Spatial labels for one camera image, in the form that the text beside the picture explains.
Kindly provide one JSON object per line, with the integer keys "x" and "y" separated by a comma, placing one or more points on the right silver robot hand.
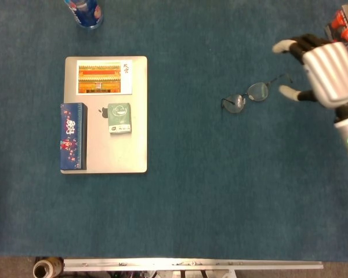
{"x": 330, "y": 72}

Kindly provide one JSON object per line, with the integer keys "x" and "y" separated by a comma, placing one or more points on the thin-framed eyeglasses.
{"x": 259, "y": 91}

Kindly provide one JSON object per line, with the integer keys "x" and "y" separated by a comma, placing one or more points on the red and black object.
{"x": 346, "y": 20}

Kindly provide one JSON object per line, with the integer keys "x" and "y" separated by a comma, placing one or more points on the blue felt table cloth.
{"x": 191, "y": 188}

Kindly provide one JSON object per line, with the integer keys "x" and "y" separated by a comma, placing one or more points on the silver laptop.
{"x": 116, "y": 150}

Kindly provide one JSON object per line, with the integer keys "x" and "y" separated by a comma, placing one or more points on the palace picture postcard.
{"x": 98, "y": 78}

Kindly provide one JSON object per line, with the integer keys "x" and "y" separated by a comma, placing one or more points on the blue patterned pencil box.
{"x": 72, "y": 136}

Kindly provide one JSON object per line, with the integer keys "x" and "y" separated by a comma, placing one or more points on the brown tape roll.
{"x": 55, "y": 265}

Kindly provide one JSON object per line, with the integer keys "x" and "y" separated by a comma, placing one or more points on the aluminium profile rail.
{"x": 191, "y": 264}

